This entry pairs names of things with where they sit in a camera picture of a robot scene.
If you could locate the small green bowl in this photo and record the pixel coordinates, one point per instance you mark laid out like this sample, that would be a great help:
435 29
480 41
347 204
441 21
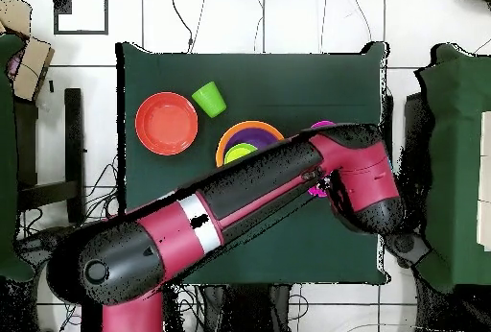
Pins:
229 151

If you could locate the large orange bowl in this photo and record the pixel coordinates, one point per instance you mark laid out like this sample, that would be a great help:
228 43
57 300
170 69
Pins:
222 147

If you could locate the purple bowl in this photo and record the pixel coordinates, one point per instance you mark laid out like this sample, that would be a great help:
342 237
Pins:
253 136

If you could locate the large pink bowl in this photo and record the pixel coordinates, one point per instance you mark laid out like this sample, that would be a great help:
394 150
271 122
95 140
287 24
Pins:
317 190

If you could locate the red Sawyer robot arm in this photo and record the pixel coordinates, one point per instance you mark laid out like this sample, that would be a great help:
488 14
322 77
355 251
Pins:
249 186

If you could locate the green cup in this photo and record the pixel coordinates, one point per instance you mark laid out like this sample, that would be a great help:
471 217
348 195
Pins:
209 99

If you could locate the wide red-orange bowl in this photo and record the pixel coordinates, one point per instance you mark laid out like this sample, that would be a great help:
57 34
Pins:
167 123

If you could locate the dark green tablecloth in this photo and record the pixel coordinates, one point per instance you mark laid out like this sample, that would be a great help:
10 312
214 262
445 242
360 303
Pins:
287 78

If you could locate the black stand base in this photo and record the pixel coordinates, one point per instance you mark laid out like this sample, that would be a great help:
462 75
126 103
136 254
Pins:
30 245
404 243

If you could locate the green cloth covered table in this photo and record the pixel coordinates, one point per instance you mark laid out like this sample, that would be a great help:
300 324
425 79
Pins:
5 155
456 155

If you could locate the cardboard box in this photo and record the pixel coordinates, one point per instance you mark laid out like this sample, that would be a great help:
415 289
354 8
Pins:
13 13
32 69

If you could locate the white box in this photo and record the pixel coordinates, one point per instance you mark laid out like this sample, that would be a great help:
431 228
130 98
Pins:
485 178

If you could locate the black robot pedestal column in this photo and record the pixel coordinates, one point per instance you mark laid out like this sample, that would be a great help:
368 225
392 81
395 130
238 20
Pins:
245 309

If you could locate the black chair frame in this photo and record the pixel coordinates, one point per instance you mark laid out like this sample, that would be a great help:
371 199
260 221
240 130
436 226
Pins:
73 147

